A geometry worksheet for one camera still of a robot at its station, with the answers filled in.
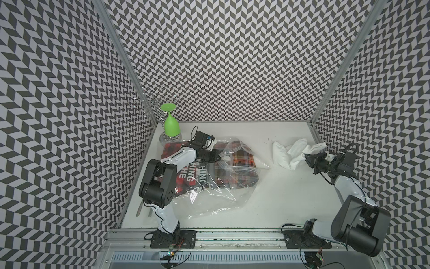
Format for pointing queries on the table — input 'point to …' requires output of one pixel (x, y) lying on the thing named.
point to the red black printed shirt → (191, 175)
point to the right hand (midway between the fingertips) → (301, 155)
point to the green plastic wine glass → (171, 126)
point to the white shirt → (290, 156)
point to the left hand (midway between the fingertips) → (220, 159)
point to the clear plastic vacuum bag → (203, 188)
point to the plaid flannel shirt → (237, 168)
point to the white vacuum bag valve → (226, 158)
